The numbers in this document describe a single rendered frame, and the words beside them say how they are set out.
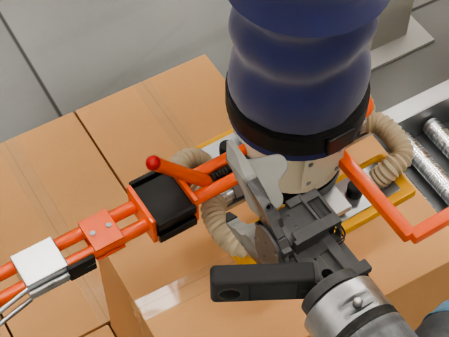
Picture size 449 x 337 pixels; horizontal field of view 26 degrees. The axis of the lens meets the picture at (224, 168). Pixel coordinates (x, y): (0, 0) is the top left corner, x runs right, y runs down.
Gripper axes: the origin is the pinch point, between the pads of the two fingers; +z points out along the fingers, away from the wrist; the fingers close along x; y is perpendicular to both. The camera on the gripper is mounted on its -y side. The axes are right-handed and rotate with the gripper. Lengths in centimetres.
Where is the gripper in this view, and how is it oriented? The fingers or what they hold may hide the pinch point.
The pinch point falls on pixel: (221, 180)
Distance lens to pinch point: 115.4
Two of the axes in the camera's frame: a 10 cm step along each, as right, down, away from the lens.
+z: -5.3, -6.9, 5.0
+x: 0.0, -5.9, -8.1
